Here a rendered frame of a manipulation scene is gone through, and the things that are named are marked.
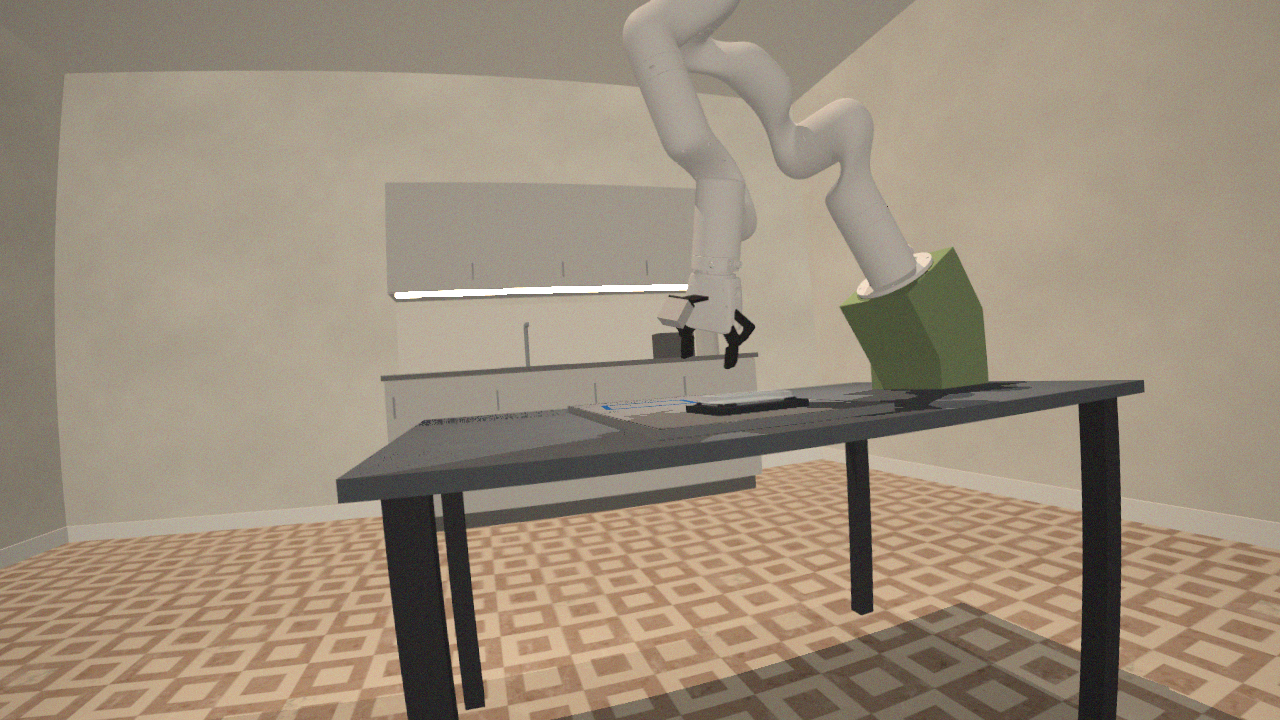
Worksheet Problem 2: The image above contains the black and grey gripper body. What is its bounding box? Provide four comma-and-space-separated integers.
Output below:
685, 272, 742, 334

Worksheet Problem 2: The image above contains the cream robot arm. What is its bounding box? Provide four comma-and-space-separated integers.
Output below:
623, 0, 933, 299

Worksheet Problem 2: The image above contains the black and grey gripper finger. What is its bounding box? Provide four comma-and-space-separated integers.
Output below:
724, 309, 755, 369
676, 325, 695, 359

